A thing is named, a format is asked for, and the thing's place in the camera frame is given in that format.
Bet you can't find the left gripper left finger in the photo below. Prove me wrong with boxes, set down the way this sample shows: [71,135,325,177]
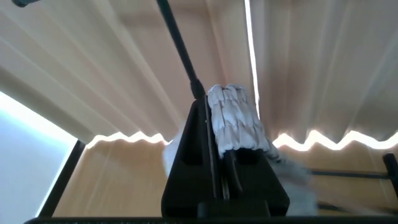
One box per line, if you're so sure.
[160,95,223,218]

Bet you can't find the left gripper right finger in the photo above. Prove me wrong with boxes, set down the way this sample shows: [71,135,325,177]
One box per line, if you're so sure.
[222,148,290,217]

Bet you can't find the pale grey shorts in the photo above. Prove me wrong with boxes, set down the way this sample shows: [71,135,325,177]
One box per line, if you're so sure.
[163,83,318,217]

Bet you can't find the black clothes rack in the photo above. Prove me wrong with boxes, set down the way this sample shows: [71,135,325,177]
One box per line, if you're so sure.
[11,0,398,215]

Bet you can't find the beige curtain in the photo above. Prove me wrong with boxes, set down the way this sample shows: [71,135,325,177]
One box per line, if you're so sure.
[0,0,398,150]

